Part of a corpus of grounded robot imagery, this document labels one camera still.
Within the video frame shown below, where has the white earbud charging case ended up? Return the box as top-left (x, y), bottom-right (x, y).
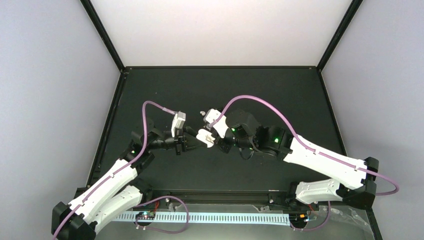
top-left (196, 129), bottom-right (215, 148)

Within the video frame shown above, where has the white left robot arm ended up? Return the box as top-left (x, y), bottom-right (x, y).
top-left (51, 115), bottom-right (206, 240)

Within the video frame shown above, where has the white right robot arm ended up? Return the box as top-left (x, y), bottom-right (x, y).
top-left (204, 109), bottom-right (379, 210)

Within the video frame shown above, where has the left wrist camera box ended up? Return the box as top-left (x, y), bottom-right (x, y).
top-left (171, 111), bottom-right (186, 138)

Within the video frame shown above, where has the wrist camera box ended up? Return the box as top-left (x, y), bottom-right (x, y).
top-left (171, 111), bottom-right (186, 138)
top-left (203, 108), bottom-right (230, 138)

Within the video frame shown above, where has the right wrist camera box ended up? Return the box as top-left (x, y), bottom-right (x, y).
top-left (203, 108), bottom-right (230, 138)

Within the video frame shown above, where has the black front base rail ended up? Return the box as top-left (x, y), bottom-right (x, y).
top-left (147, 189), bottom-right (290, 205)

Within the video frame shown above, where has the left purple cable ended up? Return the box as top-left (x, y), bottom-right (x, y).
top-left (52, 100), bottom-right (178, 240)

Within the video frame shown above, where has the purple cable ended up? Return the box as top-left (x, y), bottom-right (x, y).
top-left (52, 100), bottom-right (178, 240)
top-left (206, 95), bottom-right (400, 197)

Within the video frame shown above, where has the light blue cable duct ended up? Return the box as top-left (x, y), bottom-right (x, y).
top-left (110, 211), bottom-right (292, 227)

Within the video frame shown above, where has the black frame post left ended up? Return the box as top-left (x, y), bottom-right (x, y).
top-left (80, 0), bottom-right (125, 72)

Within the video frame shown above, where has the black frame post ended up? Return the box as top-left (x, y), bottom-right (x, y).
top-left (316, 0), bottom-right (363, 73)
top-left (80, 0), bottom-right (125, 72)

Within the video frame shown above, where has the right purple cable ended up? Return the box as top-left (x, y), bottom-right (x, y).
top-left (206, 95), bottom-right (400, 197)

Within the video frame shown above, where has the black frame post right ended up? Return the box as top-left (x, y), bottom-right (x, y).
top-left (316, 0), bottom-right (363, 73)

